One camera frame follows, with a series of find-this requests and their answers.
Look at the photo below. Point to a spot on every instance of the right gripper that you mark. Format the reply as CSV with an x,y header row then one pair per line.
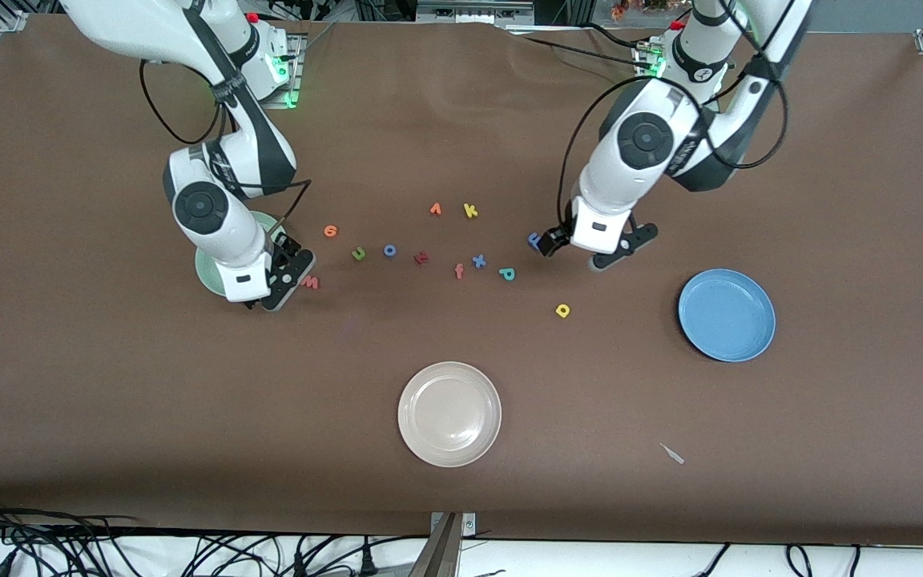
x,y
286,245

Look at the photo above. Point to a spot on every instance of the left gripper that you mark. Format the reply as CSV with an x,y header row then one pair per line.
x,y
555,237

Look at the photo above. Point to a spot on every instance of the blue foam letter m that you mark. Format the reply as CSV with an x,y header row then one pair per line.
x,y
534,240

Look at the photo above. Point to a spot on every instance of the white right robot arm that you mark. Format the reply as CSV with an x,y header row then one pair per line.
x,y
229,232

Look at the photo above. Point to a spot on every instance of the green plate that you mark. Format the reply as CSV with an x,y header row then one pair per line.
x,y
207,276

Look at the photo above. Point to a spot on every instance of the blue plate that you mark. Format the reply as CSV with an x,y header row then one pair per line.
x,y
726,315

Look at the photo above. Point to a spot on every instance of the beige plate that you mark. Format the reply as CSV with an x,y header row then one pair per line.
x,y
449,414

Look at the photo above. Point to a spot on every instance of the brown table cover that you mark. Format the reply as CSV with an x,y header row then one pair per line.
x,y
109,385

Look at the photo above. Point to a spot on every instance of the orange brown background object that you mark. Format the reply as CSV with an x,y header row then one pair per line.
x,y
620,10

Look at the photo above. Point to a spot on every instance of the white tape scrap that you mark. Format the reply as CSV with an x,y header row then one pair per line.
x,y
672,453

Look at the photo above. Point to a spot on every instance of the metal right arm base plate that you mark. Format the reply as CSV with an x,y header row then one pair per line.
x,y
295,72

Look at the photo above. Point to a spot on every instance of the grey metal frame box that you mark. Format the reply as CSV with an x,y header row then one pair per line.
x,y
473,12

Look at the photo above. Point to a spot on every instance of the grey metal camera post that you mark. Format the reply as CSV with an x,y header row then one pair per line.
x,y
441,553

